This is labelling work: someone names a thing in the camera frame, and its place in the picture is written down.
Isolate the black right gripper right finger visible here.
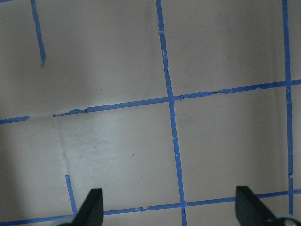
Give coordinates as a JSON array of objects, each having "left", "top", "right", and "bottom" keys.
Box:
[{"left": 235, "top": 186, "right": 285, "bottom": 226}]

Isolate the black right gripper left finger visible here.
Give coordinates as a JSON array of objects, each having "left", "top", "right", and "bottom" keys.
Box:
[{"left": 71, "top": 188, "right": 104, "bottom": 226}]

